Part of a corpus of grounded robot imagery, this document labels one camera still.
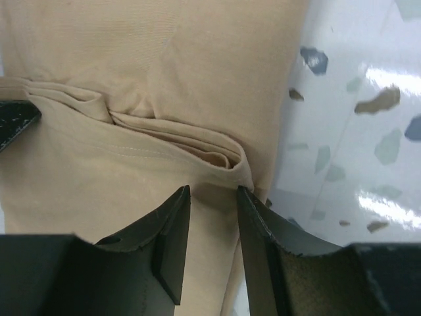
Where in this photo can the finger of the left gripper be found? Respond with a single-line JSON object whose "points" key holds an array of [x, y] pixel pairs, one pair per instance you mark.
{"points": [[16, 116]]}

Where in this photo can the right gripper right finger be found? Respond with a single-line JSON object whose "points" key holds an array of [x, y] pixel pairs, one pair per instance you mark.
{"points": [[291, 272]]}

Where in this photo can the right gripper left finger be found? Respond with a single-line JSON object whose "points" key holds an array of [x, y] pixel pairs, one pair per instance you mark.
{"points": [[138, 270]]}

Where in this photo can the beige t shirt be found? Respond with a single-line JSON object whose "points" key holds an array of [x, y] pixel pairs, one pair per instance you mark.
{"points": [[139, 98]]}

